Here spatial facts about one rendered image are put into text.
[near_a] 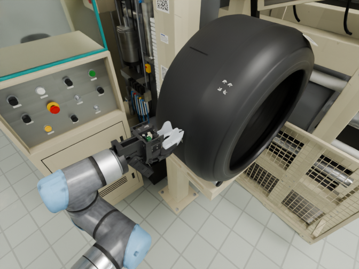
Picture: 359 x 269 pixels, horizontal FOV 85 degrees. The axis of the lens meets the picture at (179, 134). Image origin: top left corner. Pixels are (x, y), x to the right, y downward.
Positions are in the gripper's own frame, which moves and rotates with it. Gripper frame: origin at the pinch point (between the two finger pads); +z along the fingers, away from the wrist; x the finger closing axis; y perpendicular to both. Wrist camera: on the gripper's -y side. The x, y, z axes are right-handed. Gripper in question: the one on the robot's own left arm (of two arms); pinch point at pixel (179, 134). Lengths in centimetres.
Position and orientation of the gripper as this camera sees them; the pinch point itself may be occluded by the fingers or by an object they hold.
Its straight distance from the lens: 57.8
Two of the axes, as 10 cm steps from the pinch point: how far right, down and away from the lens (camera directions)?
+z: 7.6, -4.0, 5.2
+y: 0.8, -7.3, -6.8
